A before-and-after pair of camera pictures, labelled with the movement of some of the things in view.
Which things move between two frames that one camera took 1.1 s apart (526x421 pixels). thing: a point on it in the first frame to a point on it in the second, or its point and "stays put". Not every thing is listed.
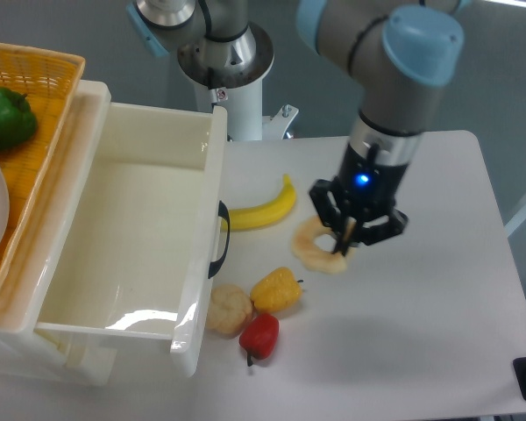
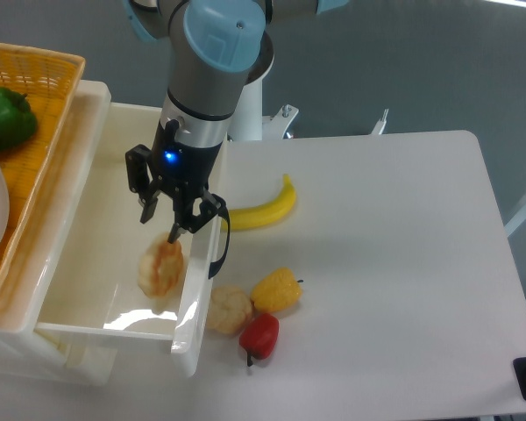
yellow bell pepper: [276, 290] stays put
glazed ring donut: [307, 250] to [161, 271]
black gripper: [366, 189] to [180, 167]
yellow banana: [271, 211] stays put
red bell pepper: [260, 337] stays put
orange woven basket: [49, 81] stays put
